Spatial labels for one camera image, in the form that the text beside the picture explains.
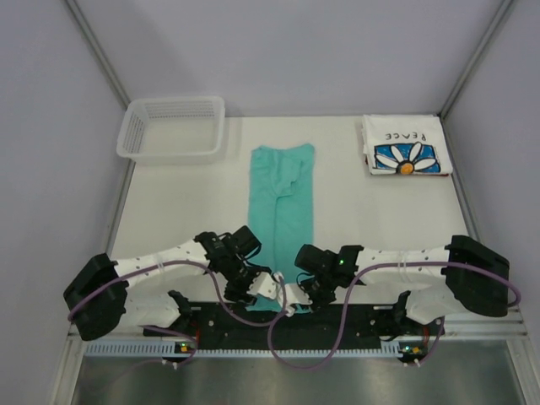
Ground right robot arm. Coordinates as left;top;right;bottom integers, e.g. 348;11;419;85
287;235;510;334

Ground white plastic basket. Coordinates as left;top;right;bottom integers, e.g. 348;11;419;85
116;96;225;165

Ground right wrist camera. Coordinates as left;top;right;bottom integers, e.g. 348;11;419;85
277;283;312;317

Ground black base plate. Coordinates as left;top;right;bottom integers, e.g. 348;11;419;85
142;301;446;349

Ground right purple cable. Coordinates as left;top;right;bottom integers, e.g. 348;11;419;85
267;261;521;372

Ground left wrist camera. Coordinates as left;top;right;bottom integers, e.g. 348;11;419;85
247;272;284;300

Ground white slotted cable duct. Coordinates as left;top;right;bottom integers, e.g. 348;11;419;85
84;339;420;359

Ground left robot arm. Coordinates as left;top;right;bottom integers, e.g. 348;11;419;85
63;226;274;342

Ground white flower print t-shirt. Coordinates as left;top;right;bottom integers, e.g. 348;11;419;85
361;115;453;176

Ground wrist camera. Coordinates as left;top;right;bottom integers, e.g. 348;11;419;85
277;283;312;317
247;272;284;300

